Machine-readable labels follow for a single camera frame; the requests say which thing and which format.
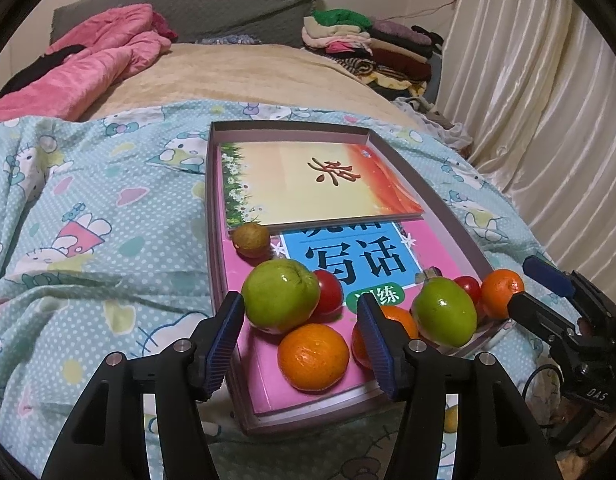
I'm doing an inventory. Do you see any red cherry tomato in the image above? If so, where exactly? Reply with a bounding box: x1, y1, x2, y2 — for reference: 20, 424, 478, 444
454, 276, 482, 301
312, 269, 345, 317

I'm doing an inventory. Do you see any orange mandarin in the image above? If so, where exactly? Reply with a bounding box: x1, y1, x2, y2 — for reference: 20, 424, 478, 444
351, 305, 419, 370
278, 323, 350, 393
480, 269, 526, 320

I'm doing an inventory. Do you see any pile of folded clothes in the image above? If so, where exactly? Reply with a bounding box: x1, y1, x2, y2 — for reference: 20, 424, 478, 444
302, 8, 446, 98

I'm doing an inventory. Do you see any beige blanket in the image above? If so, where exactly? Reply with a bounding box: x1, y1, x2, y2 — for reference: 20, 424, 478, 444
78, 42, 423, 126

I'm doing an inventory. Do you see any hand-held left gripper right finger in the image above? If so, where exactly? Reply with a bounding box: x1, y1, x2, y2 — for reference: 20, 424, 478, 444
356, 292, 563, 480

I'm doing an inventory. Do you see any pink book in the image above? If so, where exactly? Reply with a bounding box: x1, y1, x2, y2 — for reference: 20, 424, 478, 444
215, 220, 483, 416

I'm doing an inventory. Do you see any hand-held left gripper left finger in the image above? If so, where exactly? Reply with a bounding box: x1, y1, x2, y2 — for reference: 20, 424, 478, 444
40, 291, 246, 480

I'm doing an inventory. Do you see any large oval green jujube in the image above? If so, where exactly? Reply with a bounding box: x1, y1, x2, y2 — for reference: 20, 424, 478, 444
411, 276, 477, 347

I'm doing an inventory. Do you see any black garment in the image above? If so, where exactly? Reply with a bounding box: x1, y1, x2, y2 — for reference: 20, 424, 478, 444
0, 44, 86, 93

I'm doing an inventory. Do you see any round green jujube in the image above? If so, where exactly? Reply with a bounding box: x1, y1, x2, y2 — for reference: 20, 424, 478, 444
241, 258, 321, 335

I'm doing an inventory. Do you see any shallow cardboard box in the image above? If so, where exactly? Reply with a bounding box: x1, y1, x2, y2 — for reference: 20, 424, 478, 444
206, 120, 513, 436

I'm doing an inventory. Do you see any grey padded headboard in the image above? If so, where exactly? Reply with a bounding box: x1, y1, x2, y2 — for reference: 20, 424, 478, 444
49, 0, 325, 48

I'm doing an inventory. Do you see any yellow and orange book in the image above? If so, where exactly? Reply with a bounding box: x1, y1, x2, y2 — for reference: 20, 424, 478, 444
218, 141, 426, 233

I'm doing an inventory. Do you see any blue cartoon print bedsheet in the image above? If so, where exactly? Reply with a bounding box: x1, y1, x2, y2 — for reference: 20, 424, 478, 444
0, 100, 558, 480

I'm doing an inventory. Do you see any pink quilt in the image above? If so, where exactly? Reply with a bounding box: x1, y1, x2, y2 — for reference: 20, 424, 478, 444
0, 2, 179, 123

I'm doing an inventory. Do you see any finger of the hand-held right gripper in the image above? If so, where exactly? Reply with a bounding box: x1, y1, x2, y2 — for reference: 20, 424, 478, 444
506, 291, 584, 362
522, 255, 616, 332

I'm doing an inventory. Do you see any patterned pillow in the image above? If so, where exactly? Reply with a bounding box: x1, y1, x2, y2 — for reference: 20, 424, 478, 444
195, 35, 261, 46

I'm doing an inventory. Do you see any cream satin curtain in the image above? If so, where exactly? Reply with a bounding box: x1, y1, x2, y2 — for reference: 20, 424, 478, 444
435, 0, 616, 241

